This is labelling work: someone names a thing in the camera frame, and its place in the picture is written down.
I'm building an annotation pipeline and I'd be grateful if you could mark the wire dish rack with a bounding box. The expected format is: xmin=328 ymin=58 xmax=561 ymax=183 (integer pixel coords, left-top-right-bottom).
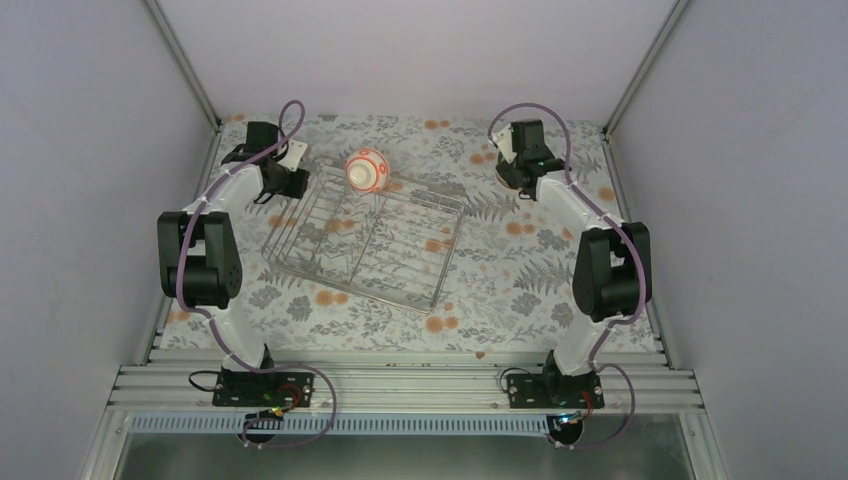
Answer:
xmin=261 ymin=157 xmax=465 ymax=313

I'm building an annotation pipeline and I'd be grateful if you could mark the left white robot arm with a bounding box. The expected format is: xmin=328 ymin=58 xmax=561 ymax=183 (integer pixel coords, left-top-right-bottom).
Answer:
xmin=157 ymin=121 xmax=310 ymax=405

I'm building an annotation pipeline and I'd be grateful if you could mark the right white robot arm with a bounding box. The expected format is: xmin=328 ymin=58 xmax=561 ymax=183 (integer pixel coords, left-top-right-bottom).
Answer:
xmin=490 ymin=120 xmax=651 ymax=407

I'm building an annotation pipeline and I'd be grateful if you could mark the red patterned white bowl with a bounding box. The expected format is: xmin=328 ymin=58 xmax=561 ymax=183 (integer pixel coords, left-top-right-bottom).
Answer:
xmin=344 ymin=147 xmax=390 ymax=194

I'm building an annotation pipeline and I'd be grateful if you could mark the floral tablecloth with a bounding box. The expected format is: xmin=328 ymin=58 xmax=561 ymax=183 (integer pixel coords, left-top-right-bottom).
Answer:
xmin=162 ymin=113 xmax=657 ymax=354

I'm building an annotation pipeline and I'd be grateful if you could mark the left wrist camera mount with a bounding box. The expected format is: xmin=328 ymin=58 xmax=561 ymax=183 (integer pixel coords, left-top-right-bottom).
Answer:
xmin=274 ymin=140 xmax=310 ymax=172

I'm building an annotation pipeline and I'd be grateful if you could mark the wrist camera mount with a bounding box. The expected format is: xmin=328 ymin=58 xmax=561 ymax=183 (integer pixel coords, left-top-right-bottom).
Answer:
xmin=490 ymin=124 xmax=516 ymax=163
xmin=274 ymin=140 xmax=310 ymax=172

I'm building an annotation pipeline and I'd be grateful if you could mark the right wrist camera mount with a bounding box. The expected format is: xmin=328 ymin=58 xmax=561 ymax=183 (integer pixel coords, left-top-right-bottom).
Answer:
xmin=490 ymin=124 xmax=516 ymax=163

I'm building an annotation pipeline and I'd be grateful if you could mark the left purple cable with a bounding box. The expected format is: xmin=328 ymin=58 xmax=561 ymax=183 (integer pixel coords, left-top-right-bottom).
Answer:
xmin=174 ymin=99 xmax=307 ymax=372

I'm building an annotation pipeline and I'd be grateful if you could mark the purple cable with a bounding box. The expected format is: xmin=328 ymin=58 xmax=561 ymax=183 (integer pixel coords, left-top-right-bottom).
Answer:
xmin=488 ymin=102 xmax=649 ymax=452
xmin=174 ymin=99 xmax=307 ymax=372

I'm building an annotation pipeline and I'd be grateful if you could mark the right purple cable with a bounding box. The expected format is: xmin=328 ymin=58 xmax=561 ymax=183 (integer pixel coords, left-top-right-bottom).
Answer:
xmin=488 ymin=102 xmax=649 ymax=452

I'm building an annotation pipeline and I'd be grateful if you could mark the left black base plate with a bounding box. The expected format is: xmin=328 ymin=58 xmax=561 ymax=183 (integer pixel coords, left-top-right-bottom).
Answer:
xmin=211 ymin=368 xmax=315 ymax=409

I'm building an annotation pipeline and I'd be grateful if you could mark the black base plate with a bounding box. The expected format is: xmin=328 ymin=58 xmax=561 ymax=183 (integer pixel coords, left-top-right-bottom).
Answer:
xmin=505 ymin=372 xmax=605 ymax=410
xmin=211 ymin=368 xmax=315 ymax=409

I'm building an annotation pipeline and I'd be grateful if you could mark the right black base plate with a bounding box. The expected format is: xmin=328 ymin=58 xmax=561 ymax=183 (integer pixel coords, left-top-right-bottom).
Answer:
xmin=505 ymin=372 xmax=605 ymax=410

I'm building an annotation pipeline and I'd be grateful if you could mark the aluminium rail frame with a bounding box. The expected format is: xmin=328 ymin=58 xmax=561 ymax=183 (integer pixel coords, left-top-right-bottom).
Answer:
xmin=107 ymin=349 xmax=704 ymax=414

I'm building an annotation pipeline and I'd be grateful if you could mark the grey slotted cable duct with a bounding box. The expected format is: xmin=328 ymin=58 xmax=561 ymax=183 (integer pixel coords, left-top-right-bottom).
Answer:
xmin=128 ymin=412 xmax=550 ymax=437

